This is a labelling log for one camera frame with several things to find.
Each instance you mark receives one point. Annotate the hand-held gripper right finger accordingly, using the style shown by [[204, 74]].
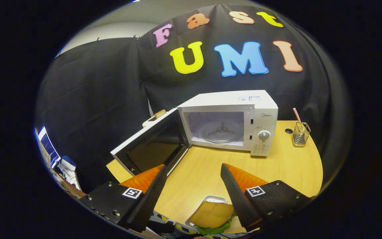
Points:
[[235, 199]]

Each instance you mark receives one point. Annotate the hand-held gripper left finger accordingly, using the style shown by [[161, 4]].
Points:
[[151, 199]]

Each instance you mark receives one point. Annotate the sandwich with green lettuce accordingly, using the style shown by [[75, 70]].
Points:
[[211, 215]]

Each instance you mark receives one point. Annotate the white microwave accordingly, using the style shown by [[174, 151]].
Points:
[[264, 116]]

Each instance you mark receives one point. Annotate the white rectangular tray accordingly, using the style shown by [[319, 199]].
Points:
[[215, 199]]

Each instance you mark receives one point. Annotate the white toaster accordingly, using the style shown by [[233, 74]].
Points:
[[149, 122]]

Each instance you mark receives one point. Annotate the brown toast slice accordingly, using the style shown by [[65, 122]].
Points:
[[159, 114]]

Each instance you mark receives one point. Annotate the black table grommet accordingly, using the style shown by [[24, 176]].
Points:
[[288, 130]]

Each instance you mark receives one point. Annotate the white and blue device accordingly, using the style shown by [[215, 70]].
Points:
[[68, 164]]

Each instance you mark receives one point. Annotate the pink striped straw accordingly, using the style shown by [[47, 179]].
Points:
[[296, 114]]

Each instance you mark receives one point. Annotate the computer monitor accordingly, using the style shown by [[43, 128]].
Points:
[[48, 146]]

